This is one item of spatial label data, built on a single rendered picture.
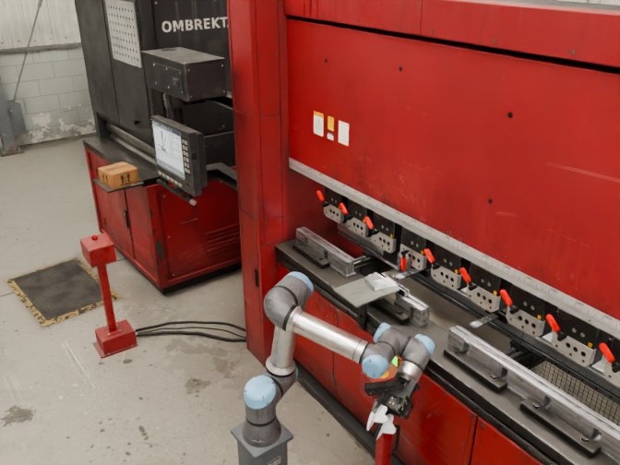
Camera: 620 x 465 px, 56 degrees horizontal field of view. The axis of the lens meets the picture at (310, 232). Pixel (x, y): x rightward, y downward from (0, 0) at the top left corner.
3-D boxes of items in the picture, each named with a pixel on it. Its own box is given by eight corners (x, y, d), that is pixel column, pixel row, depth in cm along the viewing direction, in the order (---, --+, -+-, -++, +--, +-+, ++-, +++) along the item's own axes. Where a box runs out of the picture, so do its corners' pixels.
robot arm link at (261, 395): (238, 417, 221) (236, 389, 215) (257, 396, 231) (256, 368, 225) (266, 428, 216) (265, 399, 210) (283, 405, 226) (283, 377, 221)
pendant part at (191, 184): (156, 174, 351) (149, 115, 335) (174, 171, 357) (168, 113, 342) (194, 197, 319) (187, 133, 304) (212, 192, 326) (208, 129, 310)
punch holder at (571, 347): (550, 347, 210) (558, 308, 203) (564, 339, 215) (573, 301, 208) (588, 369, 199) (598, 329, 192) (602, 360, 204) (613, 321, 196)
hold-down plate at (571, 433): (518, 408, 225) (520, 402, 224) (528, 402, 228) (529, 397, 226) (590, 459, 203) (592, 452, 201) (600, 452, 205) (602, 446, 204)
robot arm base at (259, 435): (256, 453, 218) (255, 433, 213) (234, 429, 228) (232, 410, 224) (289, 435, 226) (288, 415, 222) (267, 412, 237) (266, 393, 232)
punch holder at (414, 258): (399, 258, 270) (401, 226, 263) (412, 254, 274) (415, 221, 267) (422, 272, 259) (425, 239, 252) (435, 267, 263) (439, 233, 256)
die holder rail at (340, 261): (295, 243, 351) (295, 229, 347) (304, 240, 354) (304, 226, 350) (347, 278, 314) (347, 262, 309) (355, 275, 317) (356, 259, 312)
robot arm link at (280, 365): (253, 394, 230) (268, 281, 203) (272, 372, 242) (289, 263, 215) (280, 408, 226) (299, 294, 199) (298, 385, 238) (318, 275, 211)
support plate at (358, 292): (332, 291, 280) (332, 289, 280) (375, 275, 294) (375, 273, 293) (356, 307, 267) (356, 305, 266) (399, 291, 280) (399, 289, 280)
